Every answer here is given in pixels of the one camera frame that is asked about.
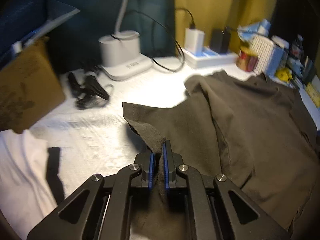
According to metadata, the dark brown t-shirt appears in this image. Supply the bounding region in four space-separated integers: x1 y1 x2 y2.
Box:
123 71 319 239

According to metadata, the white garment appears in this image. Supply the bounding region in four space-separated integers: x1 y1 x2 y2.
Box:
1 130 57 239

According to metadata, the brown cardboard box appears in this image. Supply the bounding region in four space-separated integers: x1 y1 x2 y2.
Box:
1 37 66 133

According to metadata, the red round tin can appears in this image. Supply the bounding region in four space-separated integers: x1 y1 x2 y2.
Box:
236 46 258 72

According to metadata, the yellow snack bag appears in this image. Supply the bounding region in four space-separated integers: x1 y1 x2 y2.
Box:
275 67 292 83

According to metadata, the white power strip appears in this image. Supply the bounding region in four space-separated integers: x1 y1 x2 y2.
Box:
182 47 238 68

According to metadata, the white desk lamp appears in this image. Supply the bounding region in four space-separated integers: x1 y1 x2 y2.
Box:
99 0 152 81

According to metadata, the black power adapter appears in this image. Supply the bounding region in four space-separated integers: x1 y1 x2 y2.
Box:
209 28 231 54

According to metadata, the white perforated plastic basket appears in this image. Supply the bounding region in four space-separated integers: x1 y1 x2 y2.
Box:
249 35 284 77

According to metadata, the white usb charger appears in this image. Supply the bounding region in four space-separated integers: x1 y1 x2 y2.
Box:
184 28 205 56

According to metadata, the black strap on bed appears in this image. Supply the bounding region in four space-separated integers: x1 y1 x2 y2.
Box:
46 146 66 205

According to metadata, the black strap bundle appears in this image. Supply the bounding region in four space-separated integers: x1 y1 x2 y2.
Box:
67 70 114 111

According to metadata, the black lamp cable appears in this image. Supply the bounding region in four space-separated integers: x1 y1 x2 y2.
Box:
109 10 186 73

